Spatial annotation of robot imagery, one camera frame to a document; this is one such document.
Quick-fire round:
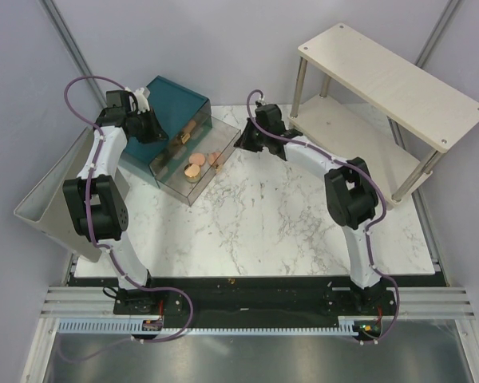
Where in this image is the purple cable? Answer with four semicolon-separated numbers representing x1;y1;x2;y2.
63;75;196;343
246;89;402;345

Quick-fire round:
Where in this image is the peach makeup sponge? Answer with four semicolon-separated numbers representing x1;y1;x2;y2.
208;152;223;168
188;152;206;166

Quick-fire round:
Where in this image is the gold round jar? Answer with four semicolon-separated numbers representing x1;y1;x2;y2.
184;164;201;184

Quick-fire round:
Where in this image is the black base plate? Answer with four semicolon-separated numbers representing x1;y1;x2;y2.
65;274;448;320

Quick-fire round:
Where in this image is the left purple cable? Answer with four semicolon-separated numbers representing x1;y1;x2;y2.
63;75;196;343

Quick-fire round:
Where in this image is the foundation bottle grey cap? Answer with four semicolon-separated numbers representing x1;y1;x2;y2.
177;120;197;144

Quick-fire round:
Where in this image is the light blue cable duct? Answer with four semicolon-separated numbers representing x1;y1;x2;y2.
57;318;373;336

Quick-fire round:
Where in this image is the white two-tier shelf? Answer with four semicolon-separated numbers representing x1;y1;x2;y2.
290;23;479;206

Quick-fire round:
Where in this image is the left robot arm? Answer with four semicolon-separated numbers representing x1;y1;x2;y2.
62;88;168;314

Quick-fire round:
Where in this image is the teal drawer organizer box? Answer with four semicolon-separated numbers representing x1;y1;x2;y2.
121;76;211;186

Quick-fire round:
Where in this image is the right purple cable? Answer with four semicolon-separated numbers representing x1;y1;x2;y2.
246;89;402;345

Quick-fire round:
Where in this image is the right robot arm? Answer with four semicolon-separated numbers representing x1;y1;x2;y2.
235;101;382;314

